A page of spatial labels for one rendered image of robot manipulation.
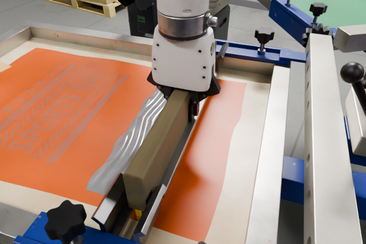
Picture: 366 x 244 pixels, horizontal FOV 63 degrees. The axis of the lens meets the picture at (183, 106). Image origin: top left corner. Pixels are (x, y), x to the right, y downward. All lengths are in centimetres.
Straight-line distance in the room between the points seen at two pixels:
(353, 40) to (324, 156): 46
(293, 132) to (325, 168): 165
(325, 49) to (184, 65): 38
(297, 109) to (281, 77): 160
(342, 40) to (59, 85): 71
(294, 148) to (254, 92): 132
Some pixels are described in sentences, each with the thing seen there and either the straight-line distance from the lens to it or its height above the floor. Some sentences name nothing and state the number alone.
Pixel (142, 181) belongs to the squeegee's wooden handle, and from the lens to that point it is 39.
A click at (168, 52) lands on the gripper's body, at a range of 47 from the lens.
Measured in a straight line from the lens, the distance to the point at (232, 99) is 68.
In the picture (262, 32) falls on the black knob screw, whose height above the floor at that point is 106.
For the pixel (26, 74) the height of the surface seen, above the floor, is 96.
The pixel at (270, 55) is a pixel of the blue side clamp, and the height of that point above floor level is 100.
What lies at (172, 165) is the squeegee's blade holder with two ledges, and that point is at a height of 100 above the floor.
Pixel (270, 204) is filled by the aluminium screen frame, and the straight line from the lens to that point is 46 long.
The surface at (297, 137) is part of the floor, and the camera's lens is 208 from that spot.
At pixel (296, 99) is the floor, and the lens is 240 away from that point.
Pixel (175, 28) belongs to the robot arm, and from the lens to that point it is 43.
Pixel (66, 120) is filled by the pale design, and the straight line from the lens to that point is 66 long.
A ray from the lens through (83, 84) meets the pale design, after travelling 75.
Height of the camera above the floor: 136
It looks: 39 degrees down
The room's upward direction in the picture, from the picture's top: straight up
